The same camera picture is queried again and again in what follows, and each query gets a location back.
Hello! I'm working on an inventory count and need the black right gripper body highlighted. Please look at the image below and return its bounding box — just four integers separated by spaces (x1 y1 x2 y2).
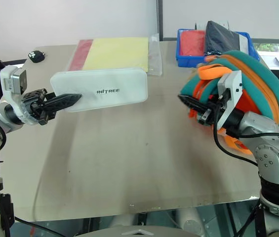
197 89 231 126

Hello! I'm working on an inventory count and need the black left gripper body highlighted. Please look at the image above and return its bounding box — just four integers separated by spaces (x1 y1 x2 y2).
21 88 57 125

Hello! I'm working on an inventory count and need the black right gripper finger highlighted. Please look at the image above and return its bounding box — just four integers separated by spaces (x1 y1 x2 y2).
177 94 207 109
187 105 205 116

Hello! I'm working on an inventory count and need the white INTREE pouch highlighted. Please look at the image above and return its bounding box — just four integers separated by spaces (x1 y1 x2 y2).
50 67 148 113

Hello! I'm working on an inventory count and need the orange and teal backpack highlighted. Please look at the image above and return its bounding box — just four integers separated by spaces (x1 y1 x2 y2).
180 50 279 156

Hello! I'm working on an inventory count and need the black key fob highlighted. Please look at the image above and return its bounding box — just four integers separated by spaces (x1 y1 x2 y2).
27 50 46 64

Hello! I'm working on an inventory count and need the blue plastic bin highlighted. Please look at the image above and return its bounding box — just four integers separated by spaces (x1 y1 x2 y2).
176 28 260 68

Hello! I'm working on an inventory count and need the red cloth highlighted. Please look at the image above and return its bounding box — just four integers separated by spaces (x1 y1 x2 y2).
180 30 207 57

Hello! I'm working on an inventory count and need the clear plastic bag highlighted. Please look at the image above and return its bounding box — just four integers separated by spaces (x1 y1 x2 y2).
147 33 163 77

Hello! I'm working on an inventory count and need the dark navy fabric bag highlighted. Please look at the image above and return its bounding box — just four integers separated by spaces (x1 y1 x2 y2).
203 20 240 58

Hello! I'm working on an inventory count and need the yellow and red plastic folder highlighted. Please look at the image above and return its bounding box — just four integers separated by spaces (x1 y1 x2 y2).
69 37 150 73

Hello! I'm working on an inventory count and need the grey white flat packet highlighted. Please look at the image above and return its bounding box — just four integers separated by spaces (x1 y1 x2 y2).
237 33 251 55

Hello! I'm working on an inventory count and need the grey robot torso plate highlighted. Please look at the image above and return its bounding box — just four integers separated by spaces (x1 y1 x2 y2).
75 223 201 237

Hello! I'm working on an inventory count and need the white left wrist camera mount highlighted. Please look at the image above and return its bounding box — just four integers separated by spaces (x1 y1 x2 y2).
0 65 40 125

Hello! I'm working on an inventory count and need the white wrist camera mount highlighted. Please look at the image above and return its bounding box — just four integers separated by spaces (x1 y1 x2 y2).
0 65 40 125
216 70 243 131

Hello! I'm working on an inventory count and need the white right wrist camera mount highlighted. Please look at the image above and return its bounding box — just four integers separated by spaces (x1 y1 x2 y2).
216 70 243 131

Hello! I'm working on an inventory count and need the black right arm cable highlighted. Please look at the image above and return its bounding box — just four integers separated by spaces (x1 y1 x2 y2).
212 96 279 166

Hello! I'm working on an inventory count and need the black vertical window frame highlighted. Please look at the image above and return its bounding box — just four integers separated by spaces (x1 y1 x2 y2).
156 0 164 41

